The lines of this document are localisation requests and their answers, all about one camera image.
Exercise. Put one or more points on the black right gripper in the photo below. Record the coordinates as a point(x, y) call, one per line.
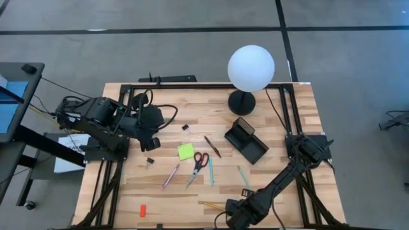
point(244, 214)

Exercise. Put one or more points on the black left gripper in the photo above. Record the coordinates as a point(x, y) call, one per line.
point(151, 119)

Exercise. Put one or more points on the yellow pencil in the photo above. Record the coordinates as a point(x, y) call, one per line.
point(212, 206)

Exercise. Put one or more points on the green sticky note pad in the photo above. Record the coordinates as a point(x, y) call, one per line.
point(186, 151)

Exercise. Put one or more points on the mint green striped pencil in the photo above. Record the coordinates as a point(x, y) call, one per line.
point(243, 177)

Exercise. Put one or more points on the pink pen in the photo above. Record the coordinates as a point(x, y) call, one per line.
point(171, 176)

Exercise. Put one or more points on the teal pen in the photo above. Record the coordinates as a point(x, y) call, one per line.
point(211, 172)

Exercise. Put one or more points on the brown pen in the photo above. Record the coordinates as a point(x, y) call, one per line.
point(212, 147)

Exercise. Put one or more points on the orange eraser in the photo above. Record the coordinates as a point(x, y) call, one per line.
point(142, 211)

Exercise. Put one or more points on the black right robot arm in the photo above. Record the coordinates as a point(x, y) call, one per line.
point(281, 182)

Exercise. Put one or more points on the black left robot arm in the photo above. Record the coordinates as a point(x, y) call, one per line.
point(99, 111)

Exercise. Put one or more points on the black mesh desk organizer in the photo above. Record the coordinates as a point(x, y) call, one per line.
point(246, 143)

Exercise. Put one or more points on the black router box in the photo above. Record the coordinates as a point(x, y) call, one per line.
point(172, 78)

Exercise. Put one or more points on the white paper sheet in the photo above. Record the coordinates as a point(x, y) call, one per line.
point(65, 163)

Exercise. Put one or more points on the white globe table lamp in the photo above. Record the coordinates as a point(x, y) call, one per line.
point(250, 68)

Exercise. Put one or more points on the grey side desk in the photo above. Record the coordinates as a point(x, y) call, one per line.
point(32, 83)

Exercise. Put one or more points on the black caster wheel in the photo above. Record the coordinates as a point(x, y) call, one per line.
point(29, 205)

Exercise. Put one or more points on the blue-screen monitor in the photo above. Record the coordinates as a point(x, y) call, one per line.
point(11, 111)

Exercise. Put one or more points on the black computer mouse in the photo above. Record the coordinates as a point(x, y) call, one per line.
point(28, 68)

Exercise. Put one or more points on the black floor equipment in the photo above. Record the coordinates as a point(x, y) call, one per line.
point(394, 121)

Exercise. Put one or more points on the black aluminium table frame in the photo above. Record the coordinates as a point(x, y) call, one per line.
point(204, 86)

